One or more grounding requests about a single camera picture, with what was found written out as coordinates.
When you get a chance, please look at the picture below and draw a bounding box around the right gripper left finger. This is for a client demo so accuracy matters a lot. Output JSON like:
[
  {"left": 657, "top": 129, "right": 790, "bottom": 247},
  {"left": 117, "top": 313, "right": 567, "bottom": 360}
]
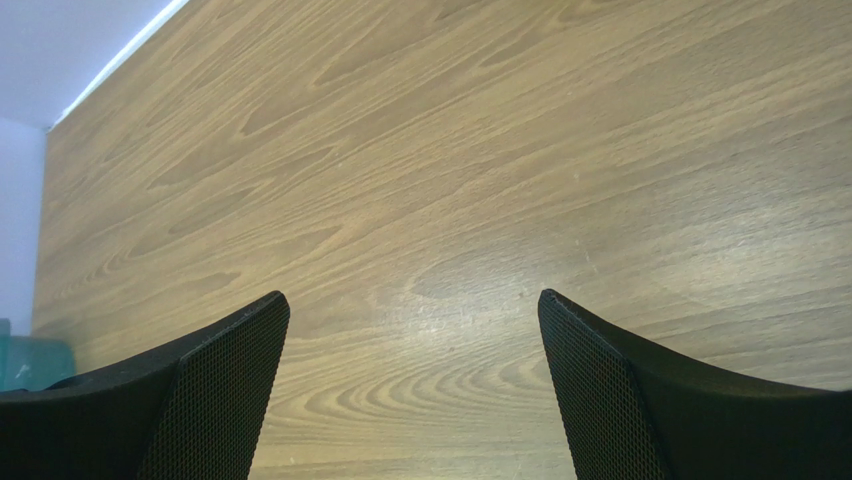
[{"left": 1, "top": 291, "right": 290, "bottom": 479}]

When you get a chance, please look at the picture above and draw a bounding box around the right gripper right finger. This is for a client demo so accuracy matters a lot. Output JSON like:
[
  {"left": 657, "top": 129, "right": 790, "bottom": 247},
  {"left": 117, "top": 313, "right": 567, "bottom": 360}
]
[{"left": 538, "top": 289, "right": 851, "bottom": 479}]

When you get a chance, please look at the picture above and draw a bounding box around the teal plastic bin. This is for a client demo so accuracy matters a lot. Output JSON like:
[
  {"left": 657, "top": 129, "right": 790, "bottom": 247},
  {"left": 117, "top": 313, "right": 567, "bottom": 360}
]
[{"left": 1, "top": 318, "right": 76, "bottom": 392}]

